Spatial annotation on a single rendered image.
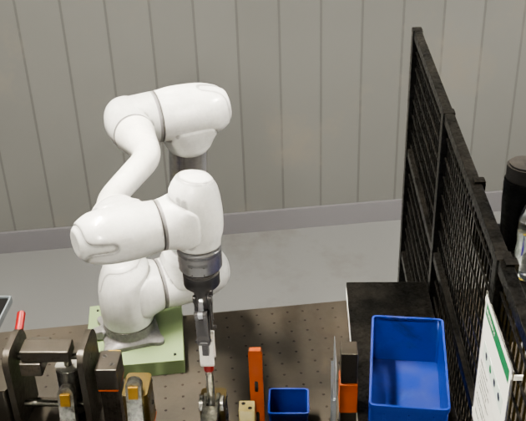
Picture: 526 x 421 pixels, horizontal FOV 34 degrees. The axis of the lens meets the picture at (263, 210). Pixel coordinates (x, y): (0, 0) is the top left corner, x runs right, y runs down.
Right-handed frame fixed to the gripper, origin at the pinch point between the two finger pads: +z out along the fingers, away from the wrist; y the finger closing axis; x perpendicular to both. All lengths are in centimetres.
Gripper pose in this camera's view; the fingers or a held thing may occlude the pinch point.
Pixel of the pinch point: (207, 348)
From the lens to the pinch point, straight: 185.1
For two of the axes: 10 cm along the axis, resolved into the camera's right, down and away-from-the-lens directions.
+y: -0.4, 4.8, -8.8
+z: 0.3, 8.8, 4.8
